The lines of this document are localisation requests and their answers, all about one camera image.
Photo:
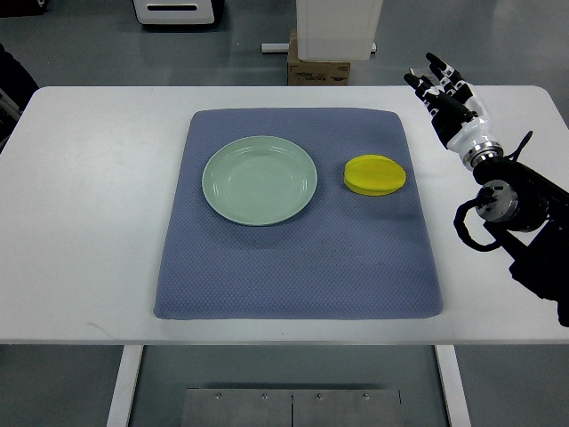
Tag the dark clothed person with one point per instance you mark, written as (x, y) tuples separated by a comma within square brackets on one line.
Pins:
[(17, 89)]

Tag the small grey floor pad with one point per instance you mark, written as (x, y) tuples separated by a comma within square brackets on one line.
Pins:
[(423, 72)]

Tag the white bin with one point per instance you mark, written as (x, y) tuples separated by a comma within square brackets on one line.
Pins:
[(336, 30)]

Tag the blue grey quilted mat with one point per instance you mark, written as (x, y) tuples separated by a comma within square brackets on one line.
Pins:
[(344, 256)]

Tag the white table leg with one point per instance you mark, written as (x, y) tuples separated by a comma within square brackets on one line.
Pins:
[(452, 386), (125, 386)]

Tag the brown cardboard box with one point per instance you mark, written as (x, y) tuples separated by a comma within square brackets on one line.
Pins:
[(313, 73)]

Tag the white black machine base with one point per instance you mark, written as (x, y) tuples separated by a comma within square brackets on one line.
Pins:
[(174, 12)]

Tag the white left table leg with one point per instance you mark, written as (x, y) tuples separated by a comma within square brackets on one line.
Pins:
[(125, 386)]

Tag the metal floor plate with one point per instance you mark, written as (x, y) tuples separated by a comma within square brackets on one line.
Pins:
[(292, 407)]

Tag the white right table leg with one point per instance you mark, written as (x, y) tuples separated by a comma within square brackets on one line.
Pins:
[(452, 386)]

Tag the light green plate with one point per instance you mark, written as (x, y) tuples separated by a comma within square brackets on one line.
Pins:
[(259, 180)]

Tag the yellow starfruit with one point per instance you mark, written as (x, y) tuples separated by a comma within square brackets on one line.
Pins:
[(373, 175)]

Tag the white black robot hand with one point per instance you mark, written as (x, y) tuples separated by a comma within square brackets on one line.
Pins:
[(458, 115)]

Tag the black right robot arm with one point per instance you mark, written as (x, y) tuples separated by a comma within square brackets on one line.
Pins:
[(527, 215)]

